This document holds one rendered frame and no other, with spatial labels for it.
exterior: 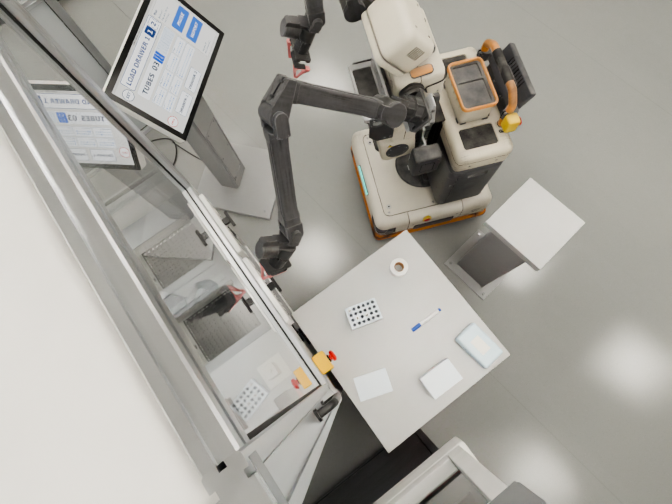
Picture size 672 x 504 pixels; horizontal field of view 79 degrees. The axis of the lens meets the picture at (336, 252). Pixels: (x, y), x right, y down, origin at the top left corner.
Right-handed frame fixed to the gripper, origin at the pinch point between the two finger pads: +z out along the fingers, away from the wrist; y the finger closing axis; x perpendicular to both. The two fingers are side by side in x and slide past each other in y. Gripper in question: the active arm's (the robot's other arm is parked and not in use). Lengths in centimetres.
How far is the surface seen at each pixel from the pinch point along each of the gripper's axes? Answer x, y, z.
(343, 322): 28.0, -21.5, 4.5
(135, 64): -86, 12, -20
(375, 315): 33.2, -27.9, -5.7
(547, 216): 40, -93, -54
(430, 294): 39, -48, -17
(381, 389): 56, -19, 5
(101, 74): -158, -11, 41
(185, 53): -90, -9, -23
